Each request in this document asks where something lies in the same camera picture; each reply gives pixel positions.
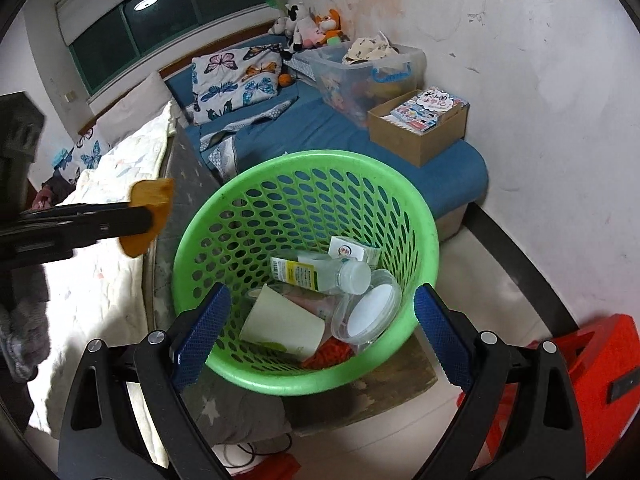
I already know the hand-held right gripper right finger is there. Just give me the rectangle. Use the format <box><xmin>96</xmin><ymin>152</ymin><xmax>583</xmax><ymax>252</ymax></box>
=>
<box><xmin>414</xmin><ymin>284</ymin><xmax>586</xmax><ymax>480</ymax></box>

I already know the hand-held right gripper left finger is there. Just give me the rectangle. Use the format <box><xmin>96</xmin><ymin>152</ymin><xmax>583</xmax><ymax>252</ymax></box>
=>
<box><xmin>57</xmin><ymin>284</ymin><xmax>232</xmax><ymax>480</ymax></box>

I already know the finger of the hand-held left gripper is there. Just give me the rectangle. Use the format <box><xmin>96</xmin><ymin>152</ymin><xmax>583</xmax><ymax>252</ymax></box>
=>
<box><xmin>0</xmin><ymin>201</ymin><xmax>154</xmax><ymax>267</ymax></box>

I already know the orange-brown wrapper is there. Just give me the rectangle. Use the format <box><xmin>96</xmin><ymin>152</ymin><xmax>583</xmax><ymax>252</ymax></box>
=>
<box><xmin>119</xmin><ymin>177</ymin><xmax>176</xmax><ymax>259</ymax></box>

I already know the clear round lidded container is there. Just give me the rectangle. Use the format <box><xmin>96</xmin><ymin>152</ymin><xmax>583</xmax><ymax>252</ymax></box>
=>
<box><xmin>330</xmin><ymin>268</ymin><xmax>404</xmax><ymax>346</ymax></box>

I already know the white paper cup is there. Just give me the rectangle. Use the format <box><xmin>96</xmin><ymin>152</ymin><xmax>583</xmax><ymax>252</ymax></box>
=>
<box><xmin>239</xmin><ymin>283</ymin><xmax>327</xmax><ymax>362</ymax></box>

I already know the red mesh net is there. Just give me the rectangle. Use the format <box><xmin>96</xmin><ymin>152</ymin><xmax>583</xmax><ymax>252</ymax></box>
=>
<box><xmin>300</xmin><ymin>337</ymin><xmax>354</xmax><ymax>372</ymax></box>

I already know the clear bottle with green label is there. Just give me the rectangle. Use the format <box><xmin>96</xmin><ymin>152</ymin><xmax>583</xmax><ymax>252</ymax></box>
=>
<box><xmin>270</xmin><ymin>254</ymin><xmax>373</xmax><ymax>296</ymax></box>

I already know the white blue milk carton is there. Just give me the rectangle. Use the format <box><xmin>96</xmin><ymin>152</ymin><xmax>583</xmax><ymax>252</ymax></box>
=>
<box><xmin>328</xmin><ymin>236</ymin><xmax>382</xmax><ymax>266</ymax></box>

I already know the green plastic basket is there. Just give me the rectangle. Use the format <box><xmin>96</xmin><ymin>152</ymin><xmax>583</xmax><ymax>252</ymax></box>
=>
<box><xmin>171</xmin><ymin>150</ymin><xmax>441</xmax><ymax>396</ymax></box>

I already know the pile of dark clothes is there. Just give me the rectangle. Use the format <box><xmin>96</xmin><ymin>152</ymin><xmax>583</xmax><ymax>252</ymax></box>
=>
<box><xmin>32</xmin><ymin>169</ymin><xmax>77</xmax><ymax>211</ymax></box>

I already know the white quilted printed blanket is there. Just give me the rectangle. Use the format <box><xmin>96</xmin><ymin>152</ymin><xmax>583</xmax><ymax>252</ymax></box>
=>
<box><xmin>27</xmin><ymin>100</ymin><xmax>176</xmax><ymax>466</ymax></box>

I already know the butterfly-print pillow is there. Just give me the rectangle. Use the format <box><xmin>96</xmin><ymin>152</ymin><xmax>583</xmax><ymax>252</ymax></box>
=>
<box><xmin>191</xmin><ymin>44</ymin><xmax>283</xmax><ymax>126</ymax></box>
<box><xmin>75</xmin><ymin>127</ymin><xmax>114</xmax><ymax>172</ymax></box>

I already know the grey star-print mattress cover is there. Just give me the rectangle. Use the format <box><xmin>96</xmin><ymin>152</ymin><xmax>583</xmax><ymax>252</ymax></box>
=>
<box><xmin>145</xmin><ymin>135</ymin><xmax>293</xmax><ymax>451</ymax></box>

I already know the grey pillow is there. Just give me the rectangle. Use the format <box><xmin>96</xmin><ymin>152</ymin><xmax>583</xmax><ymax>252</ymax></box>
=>
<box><xmin>97</xmin><ymin>72</ymin><xmax>174</xmax><ymax>134</ymax></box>

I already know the red plastic stool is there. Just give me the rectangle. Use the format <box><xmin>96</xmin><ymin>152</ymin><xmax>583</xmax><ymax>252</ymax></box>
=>
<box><xmin>545</xmin><ymin>314</ymin><xmax>640</xmax><ymax>479</ymax></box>

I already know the grey white patterned cloth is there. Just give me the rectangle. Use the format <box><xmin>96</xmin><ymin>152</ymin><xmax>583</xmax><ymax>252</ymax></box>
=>
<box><xmin>200</xmin><ymin>100</ymin><xmax>296</xmax><ymax>181</ymax></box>

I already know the white roller blind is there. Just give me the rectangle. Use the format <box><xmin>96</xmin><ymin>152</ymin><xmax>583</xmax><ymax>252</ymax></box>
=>
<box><xmin>55</xmin><ymin>0</ymin><xmax>201</xmax><ymax>48</ymax></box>

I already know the dark window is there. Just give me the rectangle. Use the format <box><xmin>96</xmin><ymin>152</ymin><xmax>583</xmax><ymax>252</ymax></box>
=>
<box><xmin>67</xmin><ymin>0</ymin><xmax>266</xmax><ymax>96</ymax></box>

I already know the brown cardboard box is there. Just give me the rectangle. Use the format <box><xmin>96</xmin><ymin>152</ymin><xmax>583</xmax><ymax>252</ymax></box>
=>
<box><xmin>367</xmin><ymin>89</ymin><xmax>470</xmax><ymax>167</ymax></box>

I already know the stack of cartoon books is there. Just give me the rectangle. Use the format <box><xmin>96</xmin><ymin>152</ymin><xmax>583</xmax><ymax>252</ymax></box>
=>
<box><xmin>390</xmin><ymin>87</ymin><xmax>469</xmax><ymax>134</ymax></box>

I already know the blue sofa bed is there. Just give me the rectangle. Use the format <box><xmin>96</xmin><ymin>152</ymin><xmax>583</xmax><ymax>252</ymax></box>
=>
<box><xmin>165</xmin><ymin>35</ymin><xmax>490</xmax><ymax>241</ymax></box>

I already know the clear plastic storage box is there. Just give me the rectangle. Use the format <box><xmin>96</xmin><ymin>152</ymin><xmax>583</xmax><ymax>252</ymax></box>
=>
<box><xmin>305</xmin><ymin>42</ymin><xmax>427</xmax><ymax>129</ymax></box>

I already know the black white cow plush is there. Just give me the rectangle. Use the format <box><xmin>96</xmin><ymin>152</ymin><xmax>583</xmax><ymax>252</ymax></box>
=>
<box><xmin>285</xmin><ymin>4</ymin><xmax>317</xmax><ymax>52</ymax></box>

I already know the patterned beige cloth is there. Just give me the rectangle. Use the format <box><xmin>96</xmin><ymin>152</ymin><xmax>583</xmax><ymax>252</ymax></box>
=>
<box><xmin>345</xmin><ymin>31</ymin><xmax>397</xmax><ymax>67</ymax></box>

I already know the orange fox plush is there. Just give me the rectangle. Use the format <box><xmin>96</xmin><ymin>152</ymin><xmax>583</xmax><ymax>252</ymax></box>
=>
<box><xmin>315</xmin><ymin>9</ymin><xmax>351</xmax><ymax>46</ymax></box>

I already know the black cable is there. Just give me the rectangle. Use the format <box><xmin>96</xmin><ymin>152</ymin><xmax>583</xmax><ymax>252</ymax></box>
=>
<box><xmin>220</xmin><ymin>432</ymin><xmax>296</xmax><ymax>472</ymax></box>

